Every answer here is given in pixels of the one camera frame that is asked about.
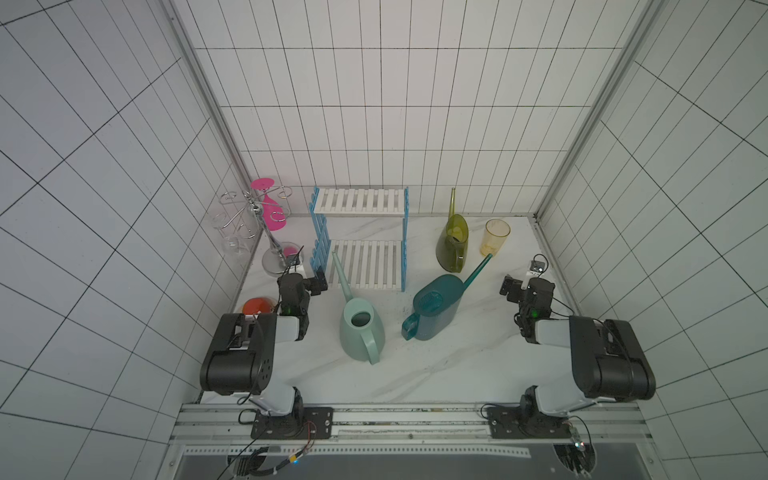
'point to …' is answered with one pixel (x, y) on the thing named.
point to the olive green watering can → (452, 243)
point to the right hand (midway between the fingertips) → (513, 274)
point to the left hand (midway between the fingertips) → (306, 273)
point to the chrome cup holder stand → (253, 204)
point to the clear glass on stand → (230, 240)
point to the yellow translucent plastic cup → (494, 237)
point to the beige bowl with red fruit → (260, 305)
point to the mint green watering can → (361, 331)
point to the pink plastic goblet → (273, 215)
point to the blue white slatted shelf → (367, 264)
